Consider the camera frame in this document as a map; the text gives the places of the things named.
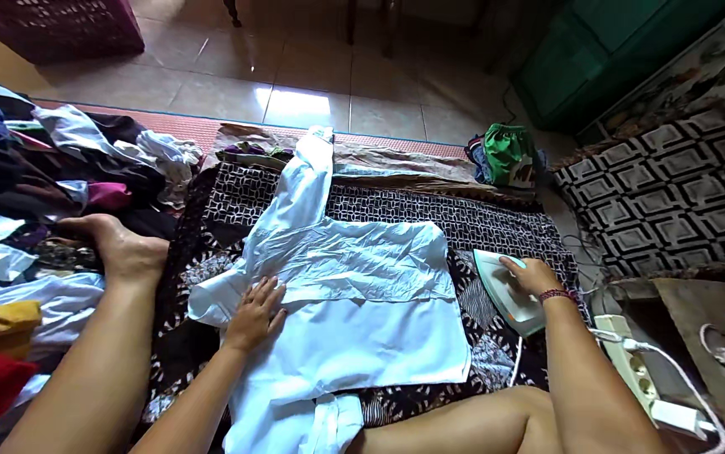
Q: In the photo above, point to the stone-print panel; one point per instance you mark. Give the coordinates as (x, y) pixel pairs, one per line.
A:
(703, 75)

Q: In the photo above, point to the person's left forearm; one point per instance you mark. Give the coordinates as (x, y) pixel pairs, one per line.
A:
(195, 394)

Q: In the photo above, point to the white power strip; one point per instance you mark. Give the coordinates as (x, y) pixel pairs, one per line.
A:
(632, 369)

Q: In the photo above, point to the green cabinet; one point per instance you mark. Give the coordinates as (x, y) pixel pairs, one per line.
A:
(602, 60)

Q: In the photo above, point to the faded brown patterned cloth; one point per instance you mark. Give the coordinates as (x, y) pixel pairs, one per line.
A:
(400, 157)

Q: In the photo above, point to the pink mat with blue edge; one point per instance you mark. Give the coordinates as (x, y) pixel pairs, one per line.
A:
(167, 120)

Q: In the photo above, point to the person's legs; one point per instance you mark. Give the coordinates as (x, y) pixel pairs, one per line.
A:
(97, 353)

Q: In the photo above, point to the person's right hand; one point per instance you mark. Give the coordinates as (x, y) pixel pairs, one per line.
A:
(537, 279)

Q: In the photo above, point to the person's left thumb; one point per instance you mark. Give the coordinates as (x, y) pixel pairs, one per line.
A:
(277, 321)

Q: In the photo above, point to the person's left hand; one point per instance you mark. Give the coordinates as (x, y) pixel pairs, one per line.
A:
(249, 326)

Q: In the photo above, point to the purple and green cloth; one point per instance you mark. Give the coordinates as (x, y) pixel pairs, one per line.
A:
(255, 153)

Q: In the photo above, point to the black and white patterned cloth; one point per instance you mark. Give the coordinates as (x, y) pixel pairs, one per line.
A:
(394, 203)

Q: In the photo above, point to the pile of mixed clothes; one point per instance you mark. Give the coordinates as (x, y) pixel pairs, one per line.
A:
(72, 183)

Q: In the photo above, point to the person's right forearm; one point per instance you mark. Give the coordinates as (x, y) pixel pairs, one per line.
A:
(589, 372)

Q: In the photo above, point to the white plug adapter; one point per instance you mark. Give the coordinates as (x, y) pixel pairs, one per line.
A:
(677, 416)

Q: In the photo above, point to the person's left middle finger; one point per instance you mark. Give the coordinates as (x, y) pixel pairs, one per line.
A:
(266, 290)

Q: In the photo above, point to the white and green iron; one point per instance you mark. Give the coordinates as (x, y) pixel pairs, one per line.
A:
(502, 291)

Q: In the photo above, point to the person's left little finger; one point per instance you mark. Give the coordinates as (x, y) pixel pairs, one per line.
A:
(246, 294)

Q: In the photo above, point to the dark wooden furniture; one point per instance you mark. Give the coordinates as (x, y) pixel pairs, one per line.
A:
(351, 22)

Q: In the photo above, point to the dark blue folded garment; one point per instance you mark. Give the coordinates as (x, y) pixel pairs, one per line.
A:
(477, 159)

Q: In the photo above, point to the person's right fingers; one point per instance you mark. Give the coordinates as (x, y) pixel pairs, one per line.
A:
(513, 264)

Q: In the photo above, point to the black and beige patterned cushion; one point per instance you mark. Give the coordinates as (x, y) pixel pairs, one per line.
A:
(665, 195)

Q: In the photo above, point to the purple plastic basket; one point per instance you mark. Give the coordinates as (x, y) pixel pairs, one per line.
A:
(72, 30)

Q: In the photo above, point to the person's left index finger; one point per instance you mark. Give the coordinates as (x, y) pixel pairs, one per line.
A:
(276, 297)

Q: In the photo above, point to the white long-sleeved shirt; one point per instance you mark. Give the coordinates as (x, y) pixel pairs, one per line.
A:
(362, 334)

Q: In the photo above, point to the person's left ring finger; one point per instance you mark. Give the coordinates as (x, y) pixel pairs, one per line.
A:
(257, 291)

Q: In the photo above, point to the green printed garment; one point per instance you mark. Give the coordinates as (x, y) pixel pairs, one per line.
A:
(508, 151)

